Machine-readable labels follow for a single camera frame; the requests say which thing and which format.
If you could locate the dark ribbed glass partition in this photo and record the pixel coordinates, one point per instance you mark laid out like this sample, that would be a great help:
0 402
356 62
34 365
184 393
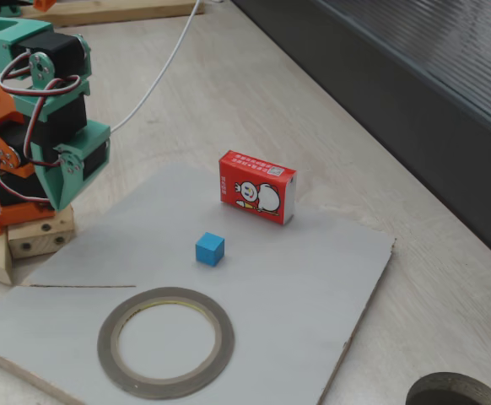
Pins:
397 84

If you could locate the long wooden plank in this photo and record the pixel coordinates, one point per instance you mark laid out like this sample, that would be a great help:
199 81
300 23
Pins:
123 12

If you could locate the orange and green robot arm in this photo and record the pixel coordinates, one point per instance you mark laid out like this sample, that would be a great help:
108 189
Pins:
26 29

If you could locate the blue cube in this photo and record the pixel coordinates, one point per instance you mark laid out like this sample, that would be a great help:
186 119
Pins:
207 251

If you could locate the grey board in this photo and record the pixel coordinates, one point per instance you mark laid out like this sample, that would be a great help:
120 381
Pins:
271 295

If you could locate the red cartoon print box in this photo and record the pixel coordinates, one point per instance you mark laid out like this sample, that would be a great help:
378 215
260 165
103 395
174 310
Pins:
233 169

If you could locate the green gripper black servo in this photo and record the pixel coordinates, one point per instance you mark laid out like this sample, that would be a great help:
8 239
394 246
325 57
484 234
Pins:
61 186

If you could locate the wooden block with screw holes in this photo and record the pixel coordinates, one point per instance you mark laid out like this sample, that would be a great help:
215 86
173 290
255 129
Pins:
39 242

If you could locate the orange green leader arm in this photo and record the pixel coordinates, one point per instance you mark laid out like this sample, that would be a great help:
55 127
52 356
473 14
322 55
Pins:
43 4

